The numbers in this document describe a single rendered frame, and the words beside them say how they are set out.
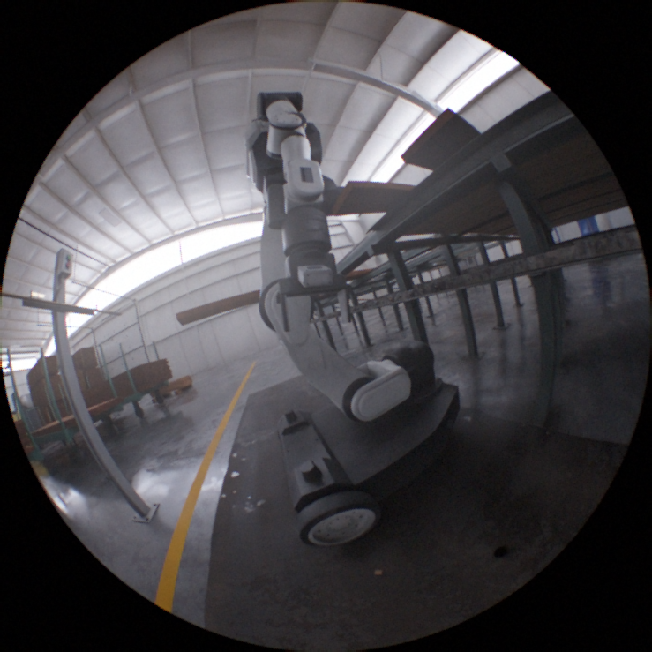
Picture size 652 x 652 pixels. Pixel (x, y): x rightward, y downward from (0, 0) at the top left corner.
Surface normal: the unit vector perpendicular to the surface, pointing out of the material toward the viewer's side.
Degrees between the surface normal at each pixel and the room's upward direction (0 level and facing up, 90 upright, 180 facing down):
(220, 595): 0
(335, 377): 90
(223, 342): 89
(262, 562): 0
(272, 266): 90
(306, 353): 115
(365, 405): 90
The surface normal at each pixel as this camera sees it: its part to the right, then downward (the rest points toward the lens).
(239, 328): 0.26, -0.07
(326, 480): -0.33, -0.94
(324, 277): 0.33, 0.46
